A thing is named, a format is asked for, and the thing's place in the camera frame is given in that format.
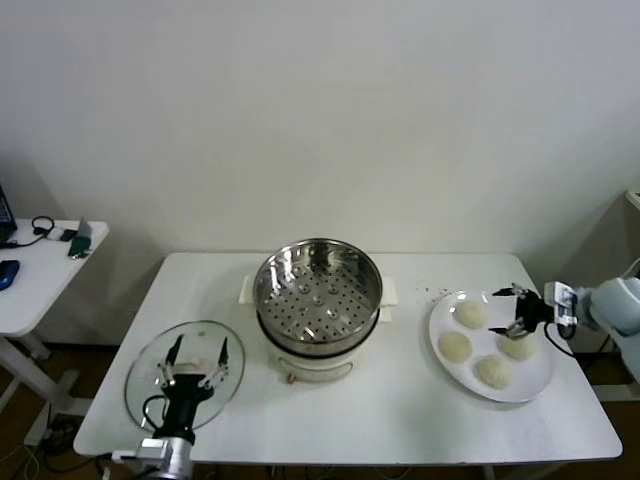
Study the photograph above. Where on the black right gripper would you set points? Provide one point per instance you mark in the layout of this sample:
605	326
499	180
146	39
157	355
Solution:
535	310

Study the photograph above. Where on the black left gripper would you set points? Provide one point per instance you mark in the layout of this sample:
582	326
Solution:
182	400

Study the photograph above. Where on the white steamed baozi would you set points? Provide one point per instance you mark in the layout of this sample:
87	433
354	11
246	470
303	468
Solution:
522	349
495	372
472	316
455	346

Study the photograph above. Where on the round glass lid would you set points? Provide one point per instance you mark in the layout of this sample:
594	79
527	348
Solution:
150	360

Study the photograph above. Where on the blue computer mouse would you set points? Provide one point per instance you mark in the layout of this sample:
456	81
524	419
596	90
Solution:
9	275

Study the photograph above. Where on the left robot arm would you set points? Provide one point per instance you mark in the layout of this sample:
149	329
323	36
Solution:
180	465

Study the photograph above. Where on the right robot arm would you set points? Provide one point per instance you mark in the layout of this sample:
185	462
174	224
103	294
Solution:
615	305

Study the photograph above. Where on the perforated steel steamer basket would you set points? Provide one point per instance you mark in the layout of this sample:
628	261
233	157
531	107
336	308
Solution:
280	280

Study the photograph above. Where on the white round plate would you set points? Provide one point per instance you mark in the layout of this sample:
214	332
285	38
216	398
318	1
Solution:
530	380

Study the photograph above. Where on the scattered dark crumbs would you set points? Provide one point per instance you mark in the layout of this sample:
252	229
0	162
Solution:
426	289

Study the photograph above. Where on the white electric cooker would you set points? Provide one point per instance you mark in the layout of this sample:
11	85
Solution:
310	367

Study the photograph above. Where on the floor power strip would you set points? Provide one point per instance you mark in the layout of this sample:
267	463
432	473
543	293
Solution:
62	427

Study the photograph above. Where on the green grey small device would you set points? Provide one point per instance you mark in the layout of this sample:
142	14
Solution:
80	245

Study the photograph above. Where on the white side table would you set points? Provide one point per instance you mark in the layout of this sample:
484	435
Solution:
45	280

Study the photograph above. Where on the small white adapter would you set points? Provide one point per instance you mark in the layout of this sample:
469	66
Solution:
60	234

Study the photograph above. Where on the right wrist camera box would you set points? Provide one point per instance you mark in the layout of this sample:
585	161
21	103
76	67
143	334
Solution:
562	300

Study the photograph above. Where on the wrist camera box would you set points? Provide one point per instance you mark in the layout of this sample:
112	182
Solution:
562	300
155	447

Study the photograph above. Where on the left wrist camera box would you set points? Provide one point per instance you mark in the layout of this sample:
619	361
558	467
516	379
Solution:
155	447

